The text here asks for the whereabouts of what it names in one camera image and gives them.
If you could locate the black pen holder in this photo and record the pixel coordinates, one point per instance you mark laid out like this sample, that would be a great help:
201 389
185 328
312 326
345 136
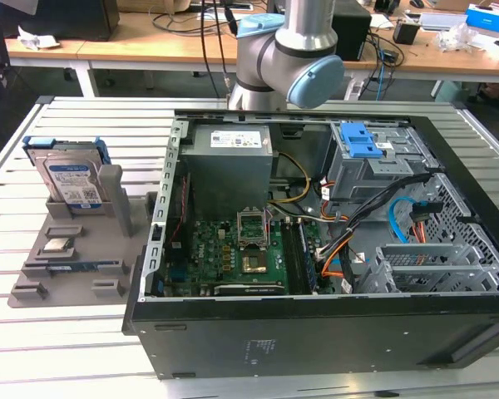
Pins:
405 33

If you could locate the wooden desk white frame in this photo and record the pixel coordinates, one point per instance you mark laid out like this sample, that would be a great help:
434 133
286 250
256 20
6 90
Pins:
149 45
41 56

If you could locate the large black computer tower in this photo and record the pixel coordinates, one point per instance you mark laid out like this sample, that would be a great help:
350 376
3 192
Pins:
50 18

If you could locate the blue plastic drive latch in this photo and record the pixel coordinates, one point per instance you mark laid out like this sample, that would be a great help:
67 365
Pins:
359 139

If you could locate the silver CPU chip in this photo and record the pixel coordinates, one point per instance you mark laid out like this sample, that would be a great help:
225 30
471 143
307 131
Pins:
58 245

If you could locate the RAM stick with blue label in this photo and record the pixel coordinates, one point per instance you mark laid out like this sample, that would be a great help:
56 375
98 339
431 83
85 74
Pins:
308 257

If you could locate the grey power supply unit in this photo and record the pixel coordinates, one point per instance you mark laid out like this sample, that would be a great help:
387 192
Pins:
224 174

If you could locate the grey metal disk bay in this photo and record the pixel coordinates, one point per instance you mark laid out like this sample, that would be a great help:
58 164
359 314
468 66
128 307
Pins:
420 249

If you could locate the small black desktop computer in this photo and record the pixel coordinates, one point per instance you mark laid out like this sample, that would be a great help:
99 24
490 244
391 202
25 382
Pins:
353 37

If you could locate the grey metal drive cage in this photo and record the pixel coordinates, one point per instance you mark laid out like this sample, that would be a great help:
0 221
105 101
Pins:
357 178

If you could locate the grey parts rack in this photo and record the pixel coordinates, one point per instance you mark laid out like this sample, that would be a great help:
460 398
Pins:
87 249

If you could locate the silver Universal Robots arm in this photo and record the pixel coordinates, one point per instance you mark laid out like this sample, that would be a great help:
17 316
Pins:
266 58

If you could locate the black open PC case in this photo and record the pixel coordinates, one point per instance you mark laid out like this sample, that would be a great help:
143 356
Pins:
316 341

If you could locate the CPU socket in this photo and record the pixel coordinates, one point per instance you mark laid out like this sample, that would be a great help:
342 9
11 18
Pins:
254 264

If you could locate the blue cardboard box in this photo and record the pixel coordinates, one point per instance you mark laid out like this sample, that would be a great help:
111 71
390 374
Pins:
488 16

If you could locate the black graphics card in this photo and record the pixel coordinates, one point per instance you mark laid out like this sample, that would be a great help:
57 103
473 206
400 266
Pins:
249 289

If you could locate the green motherboard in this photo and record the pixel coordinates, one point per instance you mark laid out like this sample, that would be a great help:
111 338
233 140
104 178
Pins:
216 249

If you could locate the hard disk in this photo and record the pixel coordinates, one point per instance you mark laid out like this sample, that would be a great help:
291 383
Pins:
70 178

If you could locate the clear plastic bags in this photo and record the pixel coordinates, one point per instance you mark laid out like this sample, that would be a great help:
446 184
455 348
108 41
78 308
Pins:
457 37

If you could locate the crumpled white paper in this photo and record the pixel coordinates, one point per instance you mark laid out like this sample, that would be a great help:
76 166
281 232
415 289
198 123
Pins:
37 39

